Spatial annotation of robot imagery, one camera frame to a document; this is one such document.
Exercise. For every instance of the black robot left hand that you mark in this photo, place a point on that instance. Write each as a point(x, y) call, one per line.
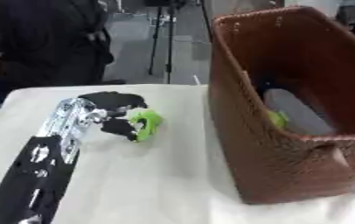
point(115, 102)

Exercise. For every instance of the green toy block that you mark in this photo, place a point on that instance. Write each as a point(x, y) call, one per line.
point(148, 122)

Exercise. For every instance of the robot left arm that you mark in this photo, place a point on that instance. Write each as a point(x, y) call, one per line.
point(43, 163)

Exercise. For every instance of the brown woven box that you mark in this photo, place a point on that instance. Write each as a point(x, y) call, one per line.
point(267, 151)

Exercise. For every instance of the green toy in box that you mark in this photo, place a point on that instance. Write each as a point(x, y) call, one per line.
point(277, 119)

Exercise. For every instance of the black tripod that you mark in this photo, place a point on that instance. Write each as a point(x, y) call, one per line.
point(163, 38)

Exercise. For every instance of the person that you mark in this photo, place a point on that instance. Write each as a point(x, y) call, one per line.
point(43, 43)

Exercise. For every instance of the white oval object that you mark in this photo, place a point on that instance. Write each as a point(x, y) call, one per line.
point(297, 112)

